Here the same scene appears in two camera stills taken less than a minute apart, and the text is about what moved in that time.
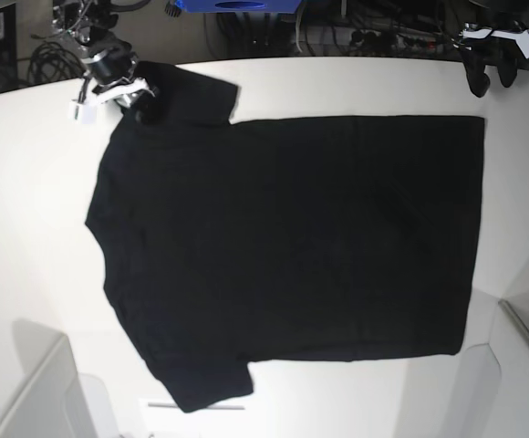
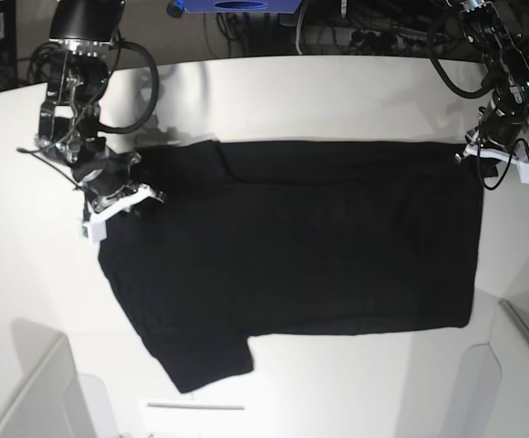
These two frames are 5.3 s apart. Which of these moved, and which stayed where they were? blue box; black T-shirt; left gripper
Moved: left gripper; black T-shirt
Stayed: blue box
